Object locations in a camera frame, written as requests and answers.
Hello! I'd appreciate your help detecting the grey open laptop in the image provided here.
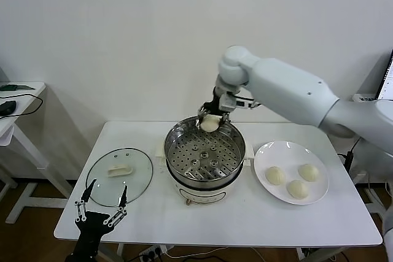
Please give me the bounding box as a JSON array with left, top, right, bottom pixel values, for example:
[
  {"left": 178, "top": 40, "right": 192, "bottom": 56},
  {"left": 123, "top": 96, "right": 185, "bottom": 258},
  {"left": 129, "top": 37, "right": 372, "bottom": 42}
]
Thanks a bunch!
[{"left": 377, "top": 48, "right": 393, "bottom": 101}]

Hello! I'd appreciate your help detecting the round glass pot lid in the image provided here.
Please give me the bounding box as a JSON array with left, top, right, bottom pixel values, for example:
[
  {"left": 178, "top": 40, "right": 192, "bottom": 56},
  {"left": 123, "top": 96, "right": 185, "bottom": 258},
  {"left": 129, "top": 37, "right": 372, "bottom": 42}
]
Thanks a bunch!
[{"left": 85, "top": 147, "right": 154, "bottom": 208}]

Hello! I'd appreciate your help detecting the black cable with clamp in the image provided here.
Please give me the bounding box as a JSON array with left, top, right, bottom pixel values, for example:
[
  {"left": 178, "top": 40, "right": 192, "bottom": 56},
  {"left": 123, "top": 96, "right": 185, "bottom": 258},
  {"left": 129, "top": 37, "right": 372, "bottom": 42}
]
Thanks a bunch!
[{"left": 337, "top": 137, "right": 360, "bottom": 180}]

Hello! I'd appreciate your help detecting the white electric cooking pot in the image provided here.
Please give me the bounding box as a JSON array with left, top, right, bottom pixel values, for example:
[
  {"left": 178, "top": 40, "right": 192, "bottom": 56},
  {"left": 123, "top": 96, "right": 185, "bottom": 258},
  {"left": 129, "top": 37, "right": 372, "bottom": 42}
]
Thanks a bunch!
[{"left": 155, "top": 142, "right": 255, "bottom": 207}]

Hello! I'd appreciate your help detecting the white power strip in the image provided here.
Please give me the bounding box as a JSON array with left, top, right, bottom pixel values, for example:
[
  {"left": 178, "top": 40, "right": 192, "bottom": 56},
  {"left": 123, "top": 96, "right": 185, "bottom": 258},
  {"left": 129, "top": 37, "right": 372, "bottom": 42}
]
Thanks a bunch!
[{"left": 138, "top": 245, "right": 168, "bottom": 260}]

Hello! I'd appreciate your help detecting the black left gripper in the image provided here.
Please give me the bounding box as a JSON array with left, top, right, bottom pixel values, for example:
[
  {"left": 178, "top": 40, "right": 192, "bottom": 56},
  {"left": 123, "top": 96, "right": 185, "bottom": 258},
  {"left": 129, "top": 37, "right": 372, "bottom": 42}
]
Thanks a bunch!
[{"left": 74, "top": 178, "right": 128, "bottom": 256}]

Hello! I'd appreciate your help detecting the black computer mouse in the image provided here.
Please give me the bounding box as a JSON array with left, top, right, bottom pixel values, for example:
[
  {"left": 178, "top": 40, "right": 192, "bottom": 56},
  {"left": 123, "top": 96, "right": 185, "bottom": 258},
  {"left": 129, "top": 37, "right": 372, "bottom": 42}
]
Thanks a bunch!
[{"left": 0, "top": 101, "right": 17, "bottom": 115}]

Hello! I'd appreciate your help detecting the black mouse cable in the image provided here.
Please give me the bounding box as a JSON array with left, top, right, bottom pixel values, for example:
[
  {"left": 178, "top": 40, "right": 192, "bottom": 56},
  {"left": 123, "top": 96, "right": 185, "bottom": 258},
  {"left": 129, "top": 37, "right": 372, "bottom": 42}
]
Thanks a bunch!
[{"left": 0, "top": 93, "right": 44, "bottom": 119}]

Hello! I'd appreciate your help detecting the white steamed baozi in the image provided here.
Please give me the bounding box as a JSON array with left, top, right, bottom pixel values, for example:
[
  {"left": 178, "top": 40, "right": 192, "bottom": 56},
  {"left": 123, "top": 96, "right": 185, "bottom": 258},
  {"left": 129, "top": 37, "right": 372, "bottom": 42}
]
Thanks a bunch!
[
  {"left": 200, "top": 114, "right": 220, "bottom": 133},
  {"left": 297, "top": 163, "right": 321, "bottom": 182},
  {"left": 286, "top": 180, "right": 309, "bottom": 201},
  {"left": 264, "top": 166, "right": 287, "bottom": 186}
]

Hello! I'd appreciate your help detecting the white round plate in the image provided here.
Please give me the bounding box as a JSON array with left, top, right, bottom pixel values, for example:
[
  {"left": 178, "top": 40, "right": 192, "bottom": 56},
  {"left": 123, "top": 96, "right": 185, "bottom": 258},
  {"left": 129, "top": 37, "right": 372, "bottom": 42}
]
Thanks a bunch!
[{"left": 253, "top": 141, "right": 330, "bottom": 205}]

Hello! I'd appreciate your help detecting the white side desk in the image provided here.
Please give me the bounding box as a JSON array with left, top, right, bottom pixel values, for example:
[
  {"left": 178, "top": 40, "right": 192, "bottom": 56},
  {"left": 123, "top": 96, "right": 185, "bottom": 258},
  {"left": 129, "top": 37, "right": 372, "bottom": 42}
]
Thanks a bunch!
[
  {"left": 0, "top": 82, "right": 74, "bottom": 225},
  {"left": 351, "top": 93, "right": 393, "bottom": 232}
]

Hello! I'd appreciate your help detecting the thin white floor cable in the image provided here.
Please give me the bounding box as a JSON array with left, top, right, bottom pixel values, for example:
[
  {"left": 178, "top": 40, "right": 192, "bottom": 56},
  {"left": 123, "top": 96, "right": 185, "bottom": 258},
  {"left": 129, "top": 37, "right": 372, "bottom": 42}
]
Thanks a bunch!
[{"left": 165, "top": 245, "right": 230, "bottom": 258}]

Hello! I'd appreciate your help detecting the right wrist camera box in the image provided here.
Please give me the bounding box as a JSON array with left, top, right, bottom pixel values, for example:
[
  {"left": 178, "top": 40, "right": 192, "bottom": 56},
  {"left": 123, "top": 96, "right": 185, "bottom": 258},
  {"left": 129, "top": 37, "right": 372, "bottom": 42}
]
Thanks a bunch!
[{"left": 220, "top": 91, "right": 262, "bottom": 112}]

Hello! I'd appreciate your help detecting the perforated steel steamer basket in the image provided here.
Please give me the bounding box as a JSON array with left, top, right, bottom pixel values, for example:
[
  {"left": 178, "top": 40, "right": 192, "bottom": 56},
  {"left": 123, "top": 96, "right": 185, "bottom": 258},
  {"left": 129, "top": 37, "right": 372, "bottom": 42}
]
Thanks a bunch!
[{"left": 164, "top": 116, "right": 247, "bottom": 190}]

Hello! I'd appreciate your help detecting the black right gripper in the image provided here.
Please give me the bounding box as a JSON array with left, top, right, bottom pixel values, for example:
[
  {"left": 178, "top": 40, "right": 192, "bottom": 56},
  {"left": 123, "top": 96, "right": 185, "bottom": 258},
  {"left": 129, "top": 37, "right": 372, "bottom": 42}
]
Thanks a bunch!
[{"left": 198, "top": 88, "right": 233, "bottom": 129}]

